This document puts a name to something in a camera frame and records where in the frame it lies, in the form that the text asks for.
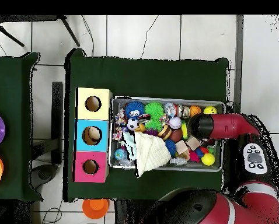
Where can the light blue cloth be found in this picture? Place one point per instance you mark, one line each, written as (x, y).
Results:
(130, 142)

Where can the cream white waffle cloth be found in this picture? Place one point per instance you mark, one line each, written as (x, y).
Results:
(151, 151)

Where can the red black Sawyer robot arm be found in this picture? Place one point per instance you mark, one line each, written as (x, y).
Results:
(228, 126)

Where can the wooden box with three holes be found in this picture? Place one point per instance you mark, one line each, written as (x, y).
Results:
(92, 148)

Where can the small soccer ball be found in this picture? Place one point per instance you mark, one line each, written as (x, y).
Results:
(132, 124)

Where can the blue spiky ball with eyes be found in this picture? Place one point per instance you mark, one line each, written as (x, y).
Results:
(134, 109)

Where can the large green spiky ball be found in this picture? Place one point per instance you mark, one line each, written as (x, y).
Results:
(154, 110)

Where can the toy hamburger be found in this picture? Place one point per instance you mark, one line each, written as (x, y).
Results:
(164, 133)

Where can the plain wooden cube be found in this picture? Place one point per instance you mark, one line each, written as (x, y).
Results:
(181, 147)

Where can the small orange basketball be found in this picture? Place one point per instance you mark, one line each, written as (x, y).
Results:
(195, 110)

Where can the multicoloured spiky caterpillar toy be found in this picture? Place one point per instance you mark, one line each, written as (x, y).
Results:
(195, 156)

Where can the yellow foam ball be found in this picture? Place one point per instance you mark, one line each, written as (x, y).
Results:
(210, 110)

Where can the black upright panel stand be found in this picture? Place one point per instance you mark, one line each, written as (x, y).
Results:
(57, 105)

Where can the orange plastic cup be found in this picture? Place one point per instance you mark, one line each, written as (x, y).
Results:
(95, 208)

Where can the black tripod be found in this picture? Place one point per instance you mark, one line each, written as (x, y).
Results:
(70, 31)

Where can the dark green side tablecloth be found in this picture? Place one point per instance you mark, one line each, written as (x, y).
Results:
(11, 70)

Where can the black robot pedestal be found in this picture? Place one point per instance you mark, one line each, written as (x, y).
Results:
(130, 213)

